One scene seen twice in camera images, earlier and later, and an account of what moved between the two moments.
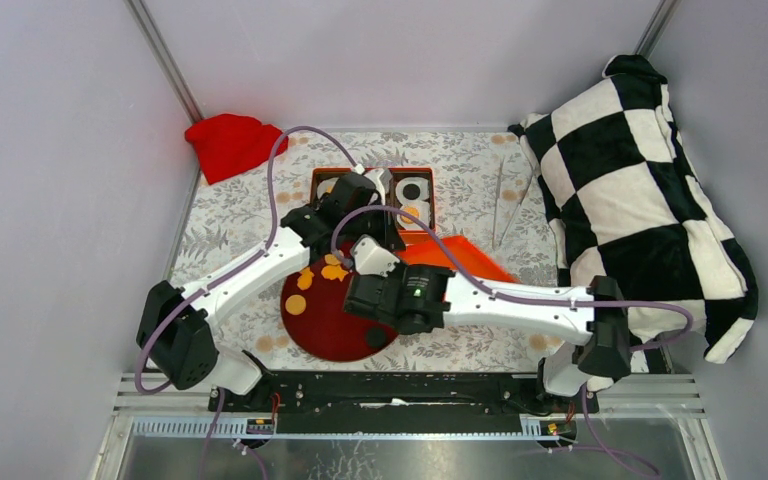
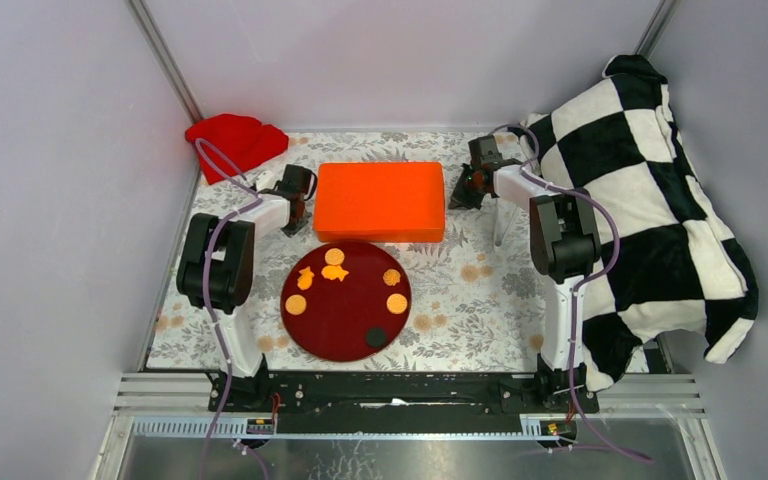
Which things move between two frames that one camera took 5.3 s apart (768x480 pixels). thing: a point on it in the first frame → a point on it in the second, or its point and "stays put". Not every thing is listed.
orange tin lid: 421,249 → 380,202
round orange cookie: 295,304 stays put
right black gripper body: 396,271 → 465,194
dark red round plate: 314,318 stays put
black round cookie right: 376,337 stays put
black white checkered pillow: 627,204 stays put
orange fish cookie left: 305,280 stays put
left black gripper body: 375,222 → 294,227
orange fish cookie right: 333,272 stays put
